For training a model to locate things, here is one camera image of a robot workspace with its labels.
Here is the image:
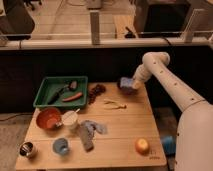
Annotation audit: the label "black handled kitchen tool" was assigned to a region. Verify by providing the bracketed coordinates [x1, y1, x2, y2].
[48, 81, 78, 105]

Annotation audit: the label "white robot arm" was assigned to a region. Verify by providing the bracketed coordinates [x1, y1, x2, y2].
[133, 52, 213, 171]

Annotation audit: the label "blue cup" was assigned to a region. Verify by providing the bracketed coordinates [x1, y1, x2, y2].
[52, 138, 69, 156]

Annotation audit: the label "orange bowl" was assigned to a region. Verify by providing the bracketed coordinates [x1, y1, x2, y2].
[36, 107, 62, 130]

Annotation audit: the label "white horizontal rail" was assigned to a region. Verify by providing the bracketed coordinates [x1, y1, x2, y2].
[0, 37, 210, 51]

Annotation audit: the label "metal cup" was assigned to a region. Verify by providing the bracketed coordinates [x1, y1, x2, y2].
[19, 142, 37, 158]

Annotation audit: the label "blue box on floor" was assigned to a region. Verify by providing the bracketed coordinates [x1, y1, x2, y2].
[161, 136, 176, 155]

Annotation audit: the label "grey blue cloth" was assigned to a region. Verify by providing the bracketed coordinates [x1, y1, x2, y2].
[78, 120, 107, 152]

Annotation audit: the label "wooden table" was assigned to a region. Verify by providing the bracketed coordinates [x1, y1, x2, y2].
[15, 83, 166, 171]

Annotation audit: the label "purple bowl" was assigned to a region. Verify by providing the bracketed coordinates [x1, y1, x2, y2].
[117, 77, 137, 94]

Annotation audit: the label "black office chair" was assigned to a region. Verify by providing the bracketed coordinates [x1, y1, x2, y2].
[0, 0, 35, 40]

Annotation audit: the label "dark red grapes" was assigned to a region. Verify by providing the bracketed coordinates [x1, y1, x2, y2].
[88, 84, 106, 104]

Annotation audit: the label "grey metal post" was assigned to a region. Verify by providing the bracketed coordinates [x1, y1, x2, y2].
[90, 10, 100, 45]

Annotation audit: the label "red chili pepper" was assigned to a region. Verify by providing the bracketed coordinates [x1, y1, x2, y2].
[62, 92, 83, 102]

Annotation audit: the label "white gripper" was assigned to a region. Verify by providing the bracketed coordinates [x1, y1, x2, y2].
[132, 64, 150, 90]

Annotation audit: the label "orange fruit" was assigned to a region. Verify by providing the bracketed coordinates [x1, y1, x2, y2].
[135, 138, 150, 155]

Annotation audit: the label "white cup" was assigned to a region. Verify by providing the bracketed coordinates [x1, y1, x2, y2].
[62, 111, 78, 130]

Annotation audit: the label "green plastic tray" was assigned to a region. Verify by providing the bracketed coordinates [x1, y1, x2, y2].
[33, 76, 88, 109]

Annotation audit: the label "blue sponge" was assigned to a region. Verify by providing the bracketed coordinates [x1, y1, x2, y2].
[120, 77, 133, 89]

